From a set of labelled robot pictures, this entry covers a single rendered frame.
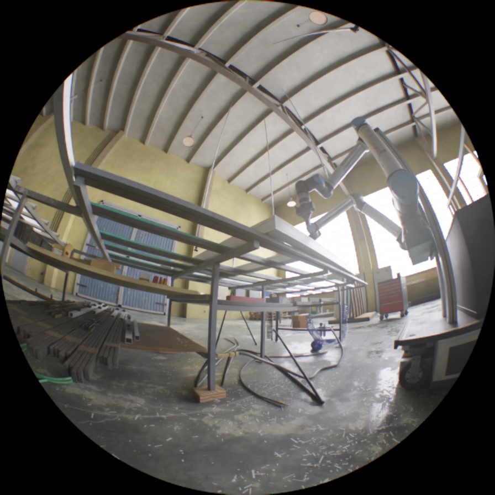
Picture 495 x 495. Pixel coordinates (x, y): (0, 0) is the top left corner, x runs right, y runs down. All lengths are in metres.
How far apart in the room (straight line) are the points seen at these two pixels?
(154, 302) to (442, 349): 7.17
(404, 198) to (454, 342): 0.69
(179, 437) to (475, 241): 1.46
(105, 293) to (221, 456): 6.66
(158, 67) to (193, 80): 1.78
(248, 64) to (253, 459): 8.40
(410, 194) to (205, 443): 1.25
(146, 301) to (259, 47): 10.75
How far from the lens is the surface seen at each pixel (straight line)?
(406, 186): 0.87
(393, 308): 4.54
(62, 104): 0.49
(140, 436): 0.76
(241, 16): 8.06
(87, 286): 7.10
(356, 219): 9.28
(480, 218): 1.10
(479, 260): 1.04
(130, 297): 6.91
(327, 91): 8.61
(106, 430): 0.79
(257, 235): 0.67
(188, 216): 0.57
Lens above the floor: 0.54
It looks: 22 degrees up
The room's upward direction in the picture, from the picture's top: 2 degrees clockwise
